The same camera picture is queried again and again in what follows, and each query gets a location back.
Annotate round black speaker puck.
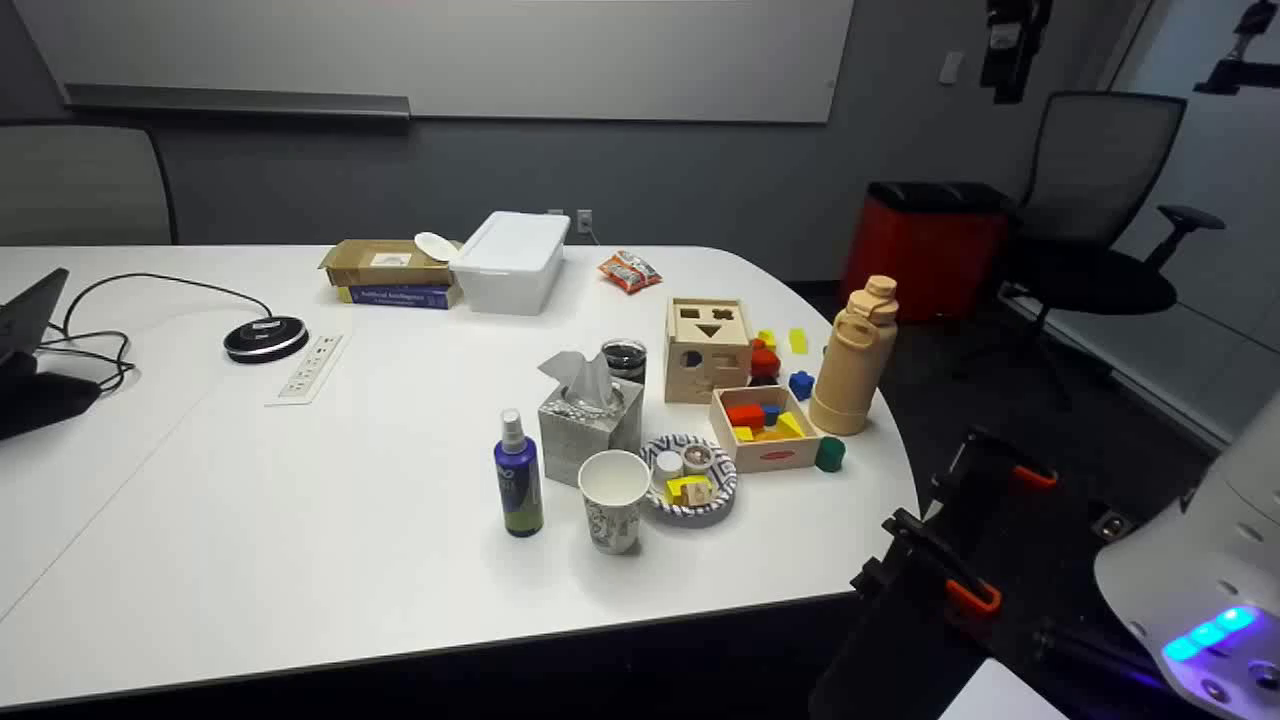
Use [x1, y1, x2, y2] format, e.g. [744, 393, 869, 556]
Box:
[221, 313, 314, 363]

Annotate patterned paper cup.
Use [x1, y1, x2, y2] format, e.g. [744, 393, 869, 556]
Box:
[572, 449, 658, 558]

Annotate flat blue box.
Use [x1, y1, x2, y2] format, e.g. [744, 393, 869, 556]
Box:
[347, 280, 456, 313]

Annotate light grey chair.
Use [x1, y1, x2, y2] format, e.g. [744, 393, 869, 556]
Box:
[0, 120, 179, 249]

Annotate wooden shape sorter cube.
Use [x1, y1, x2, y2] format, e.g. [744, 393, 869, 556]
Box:
[661, 292, 758, 408]

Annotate black clamp orange handle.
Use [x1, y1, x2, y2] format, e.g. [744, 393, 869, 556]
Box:
[854, 506, 1009, 631]
[931, 425, 1065, 536]

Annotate flat cardboard box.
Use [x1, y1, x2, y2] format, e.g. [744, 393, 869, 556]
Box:
[316, 235, 459, 292]

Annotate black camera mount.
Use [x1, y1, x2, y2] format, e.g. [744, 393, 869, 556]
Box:
[1193, 0, 1280, 96]

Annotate white plastic bin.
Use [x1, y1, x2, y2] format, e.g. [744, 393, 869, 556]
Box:
[451, 206, 577, 320]

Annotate black thin cable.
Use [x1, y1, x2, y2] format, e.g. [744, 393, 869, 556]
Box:
[36, 266, 279, 395]

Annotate black can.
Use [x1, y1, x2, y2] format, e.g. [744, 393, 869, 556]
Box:
[596, 337, 652, 393]

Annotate black wall mounted device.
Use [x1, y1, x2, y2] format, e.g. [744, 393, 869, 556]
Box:
[982, 0, 1056, 107]

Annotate red white snack packet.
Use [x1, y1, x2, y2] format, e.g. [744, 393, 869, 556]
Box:
[596, 249, 665, 300]

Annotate beige wooden bottle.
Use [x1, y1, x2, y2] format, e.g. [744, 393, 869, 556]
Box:
[806, 273, 904, 441]

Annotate red bin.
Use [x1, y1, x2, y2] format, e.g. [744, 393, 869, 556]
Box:
[839, 178, 1013, 328]

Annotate small white round object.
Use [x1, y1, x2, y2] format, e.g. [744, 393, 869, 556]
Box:
[414, 228, 464, 266]

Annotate black mounting stand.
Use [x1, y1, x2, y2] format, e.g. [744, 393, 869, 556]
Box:
[806, 530, 1018, 720]

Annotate yellow toy piece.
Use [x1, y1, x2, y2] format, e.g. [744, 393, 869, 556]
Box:
[667, 473, 720, 506]

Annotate grey whiteboard marker tray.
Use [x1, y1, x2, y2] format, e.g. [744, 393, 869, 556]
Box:
[61, 80, 415, 125]

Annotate white paper strip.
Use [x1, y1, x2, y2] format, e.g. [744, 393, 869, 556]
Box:
[265, 328, 347, 413]

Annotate wooden block tray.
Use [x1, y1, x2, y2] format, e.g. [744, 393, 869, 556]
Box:
[705, 380, 823, 475]

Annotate grey tissue box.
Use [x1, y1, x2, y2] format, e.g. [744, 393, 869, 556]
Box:
[537, 346, 650, 487]

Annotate black mesh office chair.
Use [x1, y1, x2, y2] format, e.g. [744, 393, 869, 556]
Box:
[996, 88, 1230, 405]

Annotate white sheet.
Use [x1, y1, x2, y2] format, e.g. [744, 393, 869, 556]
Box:
[936, 654, 1072, 720]

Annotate white wall whiteboard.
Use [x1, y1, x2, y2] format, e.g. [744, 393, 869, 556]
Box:
[14, 0, 855, 126]

